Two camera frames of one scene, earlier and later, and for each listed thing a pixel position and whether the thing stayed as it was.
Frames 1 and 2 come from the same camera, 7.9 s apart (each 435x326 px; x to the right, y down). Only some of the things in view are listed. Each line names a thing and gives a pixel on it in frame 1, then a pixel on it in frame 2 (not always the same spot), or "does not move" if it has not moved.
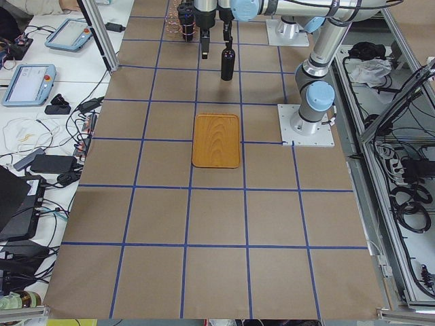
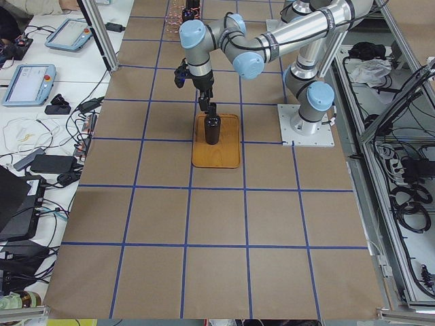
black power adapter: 54,164 does not move
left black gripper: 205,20 → 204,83
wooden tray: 216,140 does not move
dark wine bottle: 228,62 → 212,124
